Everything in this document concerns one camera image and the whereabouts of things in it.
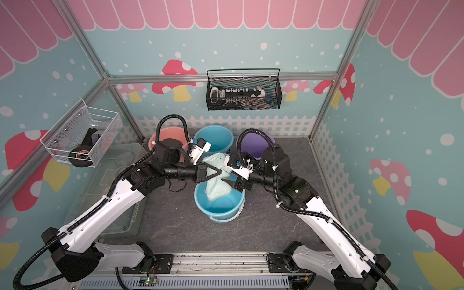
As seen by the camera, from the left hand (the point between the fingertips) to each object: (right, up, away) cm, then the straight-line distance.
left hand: (219, 176), depth 64 cm
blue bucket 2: (+1, -14, +7) cm, 16 cm away
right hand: (+4, +4, -2) cm, 6 cm away
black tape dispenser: (-52, +7, +4) cm, 53 cm away
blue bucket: (-3, +17, +34) cm, 38 cm away
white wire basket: (-57, +15, +9) cm, 60 cm away
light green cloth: (-1, -4, 0) cm, 4 cm away
